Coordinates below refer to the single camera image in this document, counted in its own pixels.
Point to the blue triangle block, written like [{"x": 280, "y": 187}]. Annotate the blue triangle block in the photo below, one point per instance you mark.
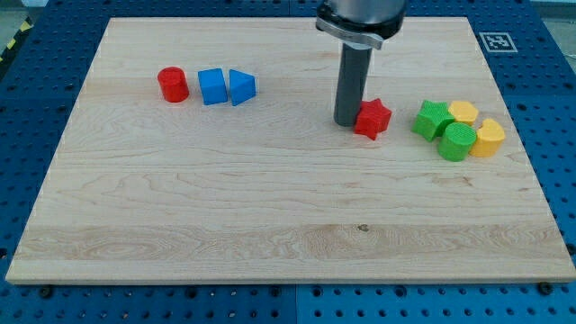
[{"x": 242, "y": 86}]

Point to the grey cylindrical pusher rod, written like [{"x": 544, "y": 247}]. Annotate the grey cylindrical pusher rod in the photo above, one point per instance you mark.
[{"x": 353, "y": 68}]

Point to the blue cube block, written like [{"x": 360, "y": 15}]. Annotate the blue cube block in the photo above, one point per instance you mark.
[{"x": 213, "y": 86}]

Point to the green cylinder block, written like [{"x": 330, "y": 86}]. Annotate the green cylinder block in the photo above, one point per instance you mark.
[{"x": 456, "y": 142}]

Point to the white fiducial marker tag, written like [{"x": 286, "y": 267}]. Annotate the white fiducial marker tag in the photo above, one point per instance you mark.
[{"x": 498, "y": 42}]

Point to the yellow heart block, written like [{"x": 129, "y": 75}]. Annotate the yellow heart block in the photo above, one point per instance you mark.
[{"x": 489, "y": 138}]

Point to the wooden board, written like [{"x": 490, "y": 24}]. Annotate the wooden board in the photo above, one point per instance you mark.
[{"x": 271, "y": 191}]

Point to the red star block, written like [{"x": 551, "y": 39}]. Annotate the red star block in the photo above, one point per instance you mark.
[{"x": 373, "y": 118}]

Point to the red cylinder block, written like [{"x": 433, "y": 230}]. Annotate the red cylinder block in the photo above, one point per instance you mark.
[{"x": 173, "y": 84}]

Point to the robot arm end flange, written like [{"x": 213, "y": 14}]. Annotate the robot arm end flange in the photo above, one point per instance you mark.
[{"x": 361, "y": 24}]

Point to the green star block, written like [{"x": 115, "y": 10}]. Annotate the green star block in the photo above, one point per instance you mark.
[{"x": 432, "y": 120}]

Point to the yellow pentagon block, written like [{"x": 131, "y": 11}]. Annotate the yellow pentagon block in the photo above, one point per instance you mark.
[{"x": 463, "y": 112}]

